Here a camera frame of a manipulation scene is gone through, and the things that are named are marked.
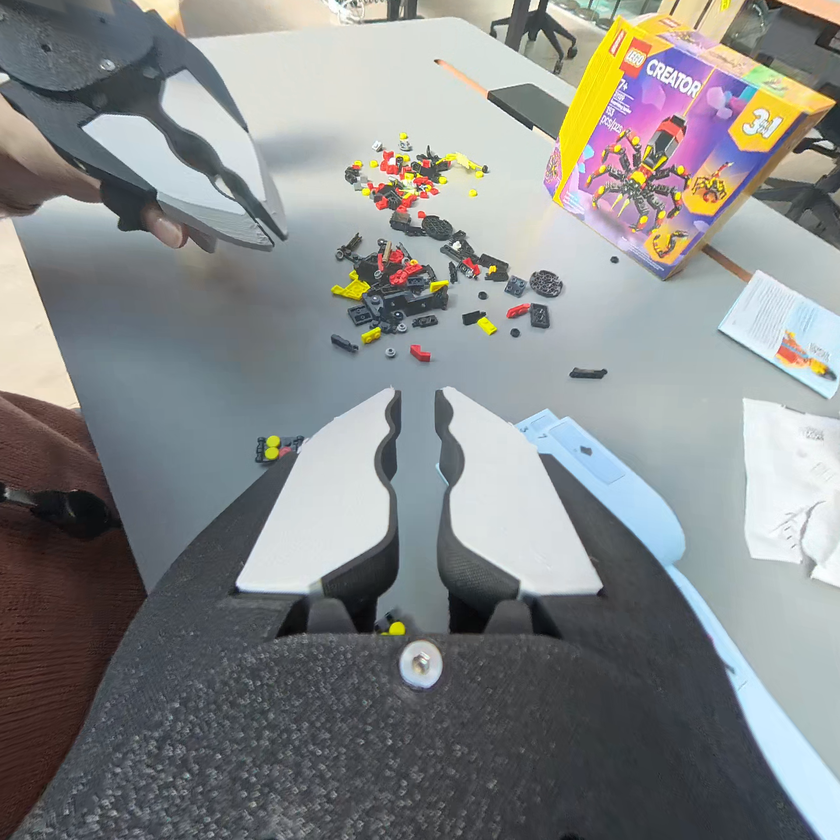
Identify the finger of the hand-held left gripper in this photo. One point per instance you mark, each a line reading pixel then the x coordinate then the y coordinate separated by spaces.
pixel 216 124
pixel 144 157

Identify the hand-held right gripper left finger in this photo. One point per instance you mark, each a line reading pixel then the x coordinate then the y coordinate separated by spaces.
pixel 328 512

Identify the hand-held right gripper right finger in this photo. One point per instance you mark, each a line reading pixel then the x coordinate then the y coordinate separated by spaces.
pixel 512 518

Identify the pile of mostly black bricks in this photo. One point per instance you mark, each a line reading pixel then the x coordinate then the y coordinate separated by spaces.
pixel 400 289

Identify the person's left hand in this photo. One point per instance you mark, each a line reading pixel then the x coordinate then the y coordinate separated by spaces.
pixel 33 170

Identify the black assembly with round studs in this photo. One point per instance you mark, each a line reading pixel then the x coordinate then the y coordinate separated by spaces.
pixel 272 449

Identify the light blue instruction booklet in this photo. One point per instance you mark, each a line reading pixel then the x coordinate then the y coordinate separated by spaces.
pixel 630 499

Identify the long black toy brick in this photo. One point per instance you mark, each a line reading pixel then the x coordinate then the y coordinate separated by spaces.
pixel 587 373

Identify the red angled toy brick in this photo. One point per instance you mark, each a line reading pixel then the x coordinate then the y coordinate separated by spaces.
pixel 420 354

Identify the pile of red yellow bricks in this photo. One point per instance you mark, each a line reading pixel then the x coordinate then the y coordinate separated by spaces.
pixel 400 177

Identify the torn white paper bag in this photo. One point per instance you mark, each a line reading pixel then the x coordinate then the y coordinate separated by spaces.
pixel 787 472

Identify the person's brown sweater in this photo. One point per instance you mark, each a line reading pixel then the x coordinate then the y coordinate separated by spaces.
pixel 59 623

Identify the black flat pad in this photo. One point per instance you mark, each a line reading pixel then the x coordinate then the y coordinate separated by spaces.
pixel 531 108

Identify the white blue folded leaflet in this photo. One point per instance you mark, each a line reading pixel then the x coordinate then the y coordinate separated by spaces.
pixel 768 321

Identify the black office chair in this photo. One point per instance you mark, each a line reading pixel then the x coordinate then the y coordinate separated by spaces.
pixel 525 26
pixel 814 197

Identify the purple yellow toy brick box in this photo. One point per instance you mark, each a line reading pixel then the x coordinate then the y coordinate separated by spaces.
pixel 689 164

